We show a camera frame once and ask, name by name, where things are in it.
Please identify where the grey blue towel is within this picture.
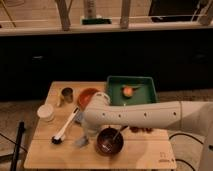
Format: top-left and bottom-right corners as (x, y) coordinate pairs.
(74, 136), (89, 148)

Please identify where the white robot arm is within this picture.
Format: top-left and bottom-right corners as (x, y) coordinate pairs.
(82, 92), (213, 171)

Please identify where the red bowl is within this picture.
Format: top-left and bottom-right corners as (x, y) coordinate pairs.
(77, 88), (98, 110)

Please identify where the dark brown bowl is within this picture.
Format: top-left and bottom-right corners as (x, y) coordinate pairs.
(95, 126), (125, 157)

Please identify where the orange fruit toy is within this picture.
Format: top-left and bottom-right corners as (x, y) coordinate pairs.
(122, 85), (140, 98)

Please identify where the green plastic tray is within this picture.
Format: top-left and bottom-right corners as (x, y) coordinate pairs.
(106, 76), (157, 106)

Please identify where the metal cup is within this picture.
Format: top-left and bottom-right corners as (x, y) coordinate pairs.
(61, 87), (73, 103)

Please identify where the blue sponge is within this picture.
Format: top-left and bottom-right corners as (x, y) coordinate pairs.
(74, 112), (83, 124)

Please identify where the bunch of dark grapes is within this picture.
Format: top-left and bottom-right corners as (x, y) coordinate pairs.
(130, 127), (153, 133)

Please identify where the metal fork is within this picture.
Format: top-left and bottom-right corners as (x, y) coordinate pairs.
(101, 125), (128, 151)

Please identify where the green base stand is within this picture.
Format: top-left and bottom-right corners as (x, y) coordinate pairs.
(82, 18), (112, 25)

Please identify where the white dish brush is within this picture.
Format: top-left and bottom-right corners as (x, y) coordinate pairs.
(51, 107), (79, 144)

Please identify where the black pole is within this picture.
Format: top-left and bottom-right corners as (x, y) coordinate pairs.
(10, 122), (25, 171)

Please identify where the black floor cable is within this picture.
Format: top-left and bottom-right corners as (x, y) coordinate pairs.
(168, 132), (206, 171)

